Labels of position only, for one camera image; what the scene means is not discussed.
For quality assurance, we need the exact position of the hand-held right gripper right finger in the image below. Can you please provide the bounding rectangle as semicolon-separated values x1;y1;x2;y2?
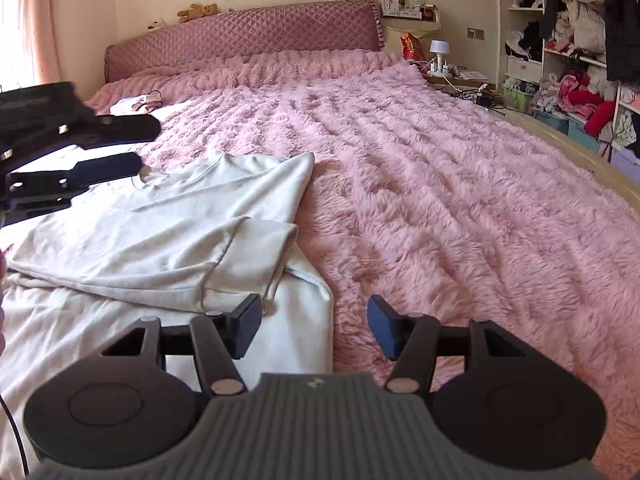
366;295;538;395

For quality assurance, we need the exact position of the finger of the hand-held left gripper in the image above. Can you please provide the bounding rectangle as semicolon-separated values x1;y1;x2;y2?
7;152;144;213
60;114;162;150

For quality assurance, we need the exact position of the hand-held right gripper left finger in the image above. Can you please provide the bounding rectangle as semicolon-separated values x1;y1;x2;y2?
100;294;263;396

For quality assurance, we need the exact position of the white t-shirt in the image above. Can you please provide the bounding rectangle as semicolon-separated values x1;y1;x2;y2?
7;152;316;316

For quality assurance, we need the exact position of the pink clothes pile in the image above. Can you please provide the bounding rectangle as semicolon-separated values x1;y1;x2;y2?
555;72;591;107

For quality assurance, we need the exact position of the small white crumpled cloth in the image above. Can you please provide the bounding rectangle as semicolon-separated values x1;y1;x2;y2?
109;91;163;116

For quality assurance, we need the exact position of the pink curtain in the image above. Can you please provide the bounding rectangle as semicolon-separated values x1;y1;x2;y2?
0;0;63;93

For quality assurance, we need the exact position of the brown teddy bear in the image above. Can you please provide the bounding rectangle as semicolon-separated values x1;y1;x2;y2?
176;3;219;24

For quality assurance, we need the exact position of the dark pink quilted pillow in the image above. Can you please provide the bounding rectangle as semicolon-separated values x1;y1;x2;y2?
104;0;386;83

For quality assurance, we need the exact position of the white bed sheet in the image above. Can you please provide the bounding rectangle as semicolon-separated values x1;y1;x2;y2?
0;240;335;480

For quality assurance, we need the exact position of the pink fluffy blanket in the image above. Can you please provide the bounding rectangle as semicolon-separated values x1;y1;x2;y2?
85;50;640;466

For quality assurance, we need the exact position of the green storage basket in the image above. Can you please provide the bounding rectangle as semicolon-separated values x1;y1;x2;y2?
502;85;536;113

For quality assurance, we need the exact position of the bedside table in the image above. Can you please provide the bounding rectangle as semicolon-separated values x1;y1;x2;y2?
425;62;493;86

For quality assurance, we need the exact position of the red snack bag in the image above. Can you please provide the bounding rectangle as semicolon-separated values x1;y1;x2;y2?
400;32;423;62

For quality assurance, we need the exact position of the white table lamp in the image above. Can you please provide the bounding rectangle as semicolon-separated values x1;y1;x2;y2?
429;39;451;72

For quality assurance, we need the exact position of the white open wardrobe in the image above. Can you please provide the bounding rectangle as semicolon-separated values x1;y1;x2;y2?
495;0;640;161

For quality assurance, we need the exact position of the red garment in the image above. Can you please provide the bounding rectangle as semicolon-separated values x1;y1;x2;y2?
570;87;618;137

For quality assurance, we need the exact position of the beige coat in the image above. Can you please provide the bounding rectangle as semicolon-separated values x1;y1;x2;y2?
554;0;607;53

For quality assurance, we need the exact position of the black coat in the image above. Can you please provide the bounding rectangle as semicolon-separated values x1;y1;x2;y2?
602;0;640;82

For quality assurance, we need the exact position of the black cable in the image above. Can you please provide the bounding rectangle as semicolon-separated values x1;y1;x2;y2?
0;395;28;480

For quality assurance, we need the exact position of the wooden bed frame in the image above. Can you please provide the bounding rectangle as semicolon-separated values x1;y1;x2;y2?
492;105;640;186

